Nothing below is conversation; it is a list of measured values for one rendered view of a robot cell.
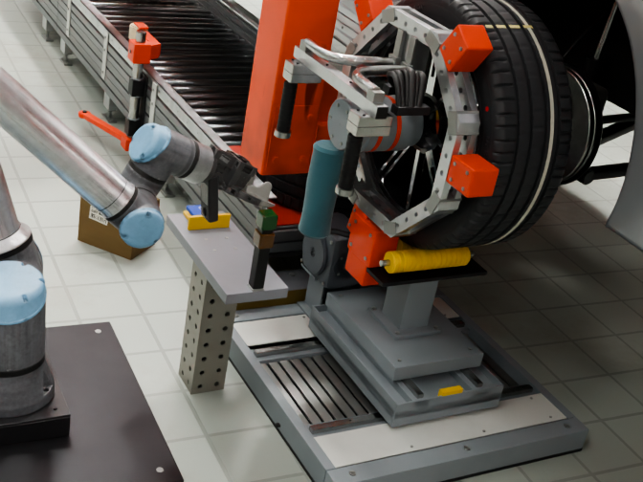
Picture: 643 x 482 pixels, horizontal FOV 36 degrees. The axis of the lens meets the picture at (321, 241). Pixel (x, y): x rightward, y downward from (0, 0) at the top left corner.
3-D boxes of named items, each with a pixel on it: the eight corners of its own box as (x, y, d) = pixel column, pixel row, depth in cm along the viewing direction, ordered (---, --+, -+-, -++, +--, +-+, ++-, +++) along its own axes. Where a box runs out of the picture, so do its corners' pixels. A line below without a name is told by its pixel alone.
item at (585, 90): (544, 203, 279) (615, 139, 254) (523, 205, 275) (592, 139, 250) (502, 111, 292) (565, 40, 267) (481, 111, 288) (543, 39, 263)
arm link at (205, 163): (185, 185, 215) (166, 166, 222) (202, 191, 218) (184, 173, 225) (205, 149, 213) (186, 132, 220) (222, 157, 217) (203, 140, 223)
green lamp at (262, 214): (277, 230, 237) (278, 215, 235) (261, 231, 235) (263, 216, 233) (269, 223, 240) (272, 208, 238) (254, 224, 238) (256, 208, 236)
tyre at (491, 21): (393, 142, 306) (503, 294, 265) (327, 145, 295) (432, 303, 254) (474, -53, 265) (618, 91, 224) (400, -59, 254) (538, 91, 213)
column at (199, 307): (223, 389, 281) (243, 261, 262) (190, 394, 276) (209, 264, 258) (210, 369, 289) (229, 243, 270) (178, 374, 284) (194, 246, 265)
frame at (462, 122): (444, 267, 245) (499, 55, 220) (422, 270, 241) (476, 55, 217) (341, 174, 285) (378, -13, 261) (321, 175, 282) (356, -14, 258)
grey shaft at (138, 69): (141, 154, 404) (152, 35, 382) (127, 154, 402) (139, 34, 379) (134, 144, 411) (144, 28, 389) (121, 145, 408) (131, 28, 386)
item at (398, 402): (497, 409, 282) (505, 381, 277) (390, 430, 264) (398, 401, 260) (405, 316, 319) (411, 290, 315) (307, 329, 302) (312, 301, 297)
